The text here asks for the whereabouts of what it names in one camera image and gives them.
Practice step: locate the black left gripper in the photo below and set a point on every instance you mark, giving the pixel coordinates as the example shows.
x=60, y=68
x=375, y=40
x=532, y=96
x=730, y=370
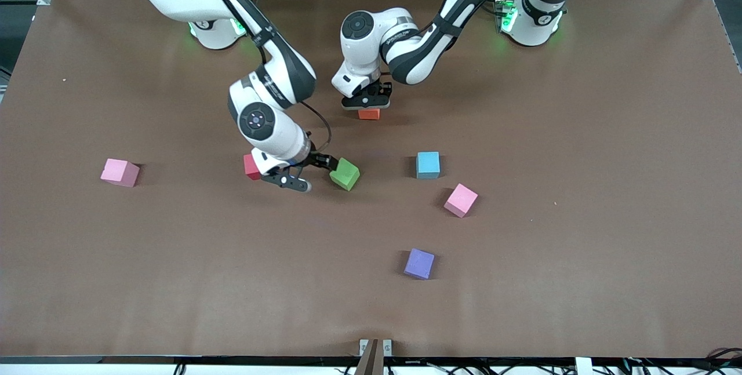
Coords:
x=379, y=91

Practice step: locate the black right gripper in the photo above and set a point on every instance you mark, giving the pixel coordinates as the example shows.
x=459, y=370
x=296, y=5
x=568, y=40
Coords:
x=318, y=160

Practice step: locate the green foam cube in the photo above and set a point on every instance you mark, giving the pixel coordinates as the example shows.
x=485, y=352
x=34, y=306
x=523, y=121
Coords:
x=345, y=175

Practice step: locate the orange foam cube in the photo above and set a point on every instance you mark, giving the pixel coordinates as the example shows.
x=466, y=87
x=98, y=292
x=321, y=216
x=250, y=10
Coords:
x=368, y=114

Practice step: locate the red foam cube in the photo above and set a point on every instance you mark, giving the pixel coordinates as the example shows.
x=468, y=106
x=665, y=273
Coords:
x=251, y=167

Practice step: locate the blue foam cube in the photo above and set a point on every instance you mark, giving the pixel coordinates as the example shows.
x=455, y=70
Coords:
x=428, y=164

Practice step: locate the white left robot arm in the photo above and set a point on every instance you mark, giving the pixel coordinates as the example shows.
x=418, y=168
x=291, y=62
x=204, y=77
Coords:
x=371, y=33

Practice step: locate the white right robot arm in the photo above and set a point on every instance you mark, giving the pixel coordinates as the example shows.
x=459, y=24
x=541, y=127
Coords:
x=272, y=131

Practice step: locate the purple foam cube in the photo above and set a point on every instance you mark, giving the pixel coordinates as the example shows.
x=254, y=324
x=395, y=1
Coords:
x=419, y=262

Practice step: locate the pink foam cube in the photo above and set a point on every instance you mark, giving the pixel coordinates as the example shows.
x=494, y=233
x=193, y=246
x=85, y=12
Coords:
x=461, y=199
x=119, y=171

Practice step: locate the camera mount strut with brackets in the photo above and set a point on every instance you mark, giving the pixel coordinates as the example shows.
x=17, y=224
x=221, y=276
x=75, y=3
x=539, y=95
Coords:
x=375, y=357

